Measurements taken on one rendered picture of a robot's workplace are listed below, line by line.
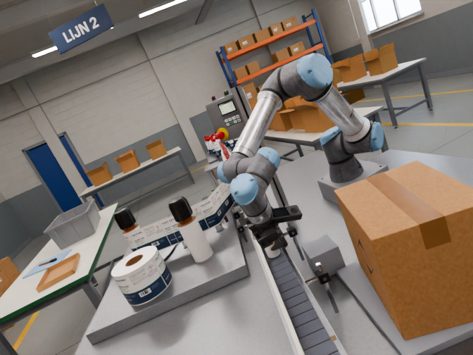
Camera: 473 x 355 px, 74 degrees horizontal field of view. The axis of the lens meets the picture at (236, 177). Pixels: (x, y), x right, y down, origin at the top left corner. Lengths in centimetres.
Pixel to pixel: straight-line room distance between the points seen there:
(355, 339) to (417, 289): 22
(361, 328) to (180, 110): 830
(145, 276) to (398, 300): 90
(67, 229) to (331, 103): 262
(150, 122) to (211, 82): 200
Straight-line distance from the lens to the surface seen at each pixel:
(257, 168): 88
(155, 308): 135
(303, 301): 99
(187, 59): 918
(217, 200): 163
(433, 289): 81
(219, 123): 146
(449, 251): 78
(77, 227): 322
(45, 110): 933
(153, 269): 134
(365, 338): 92
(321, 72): 111
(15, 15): 584
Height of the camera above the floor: 150
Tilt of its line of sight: 15 degrees down
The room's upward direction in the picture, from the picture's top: 24 degrees counter-clockwise
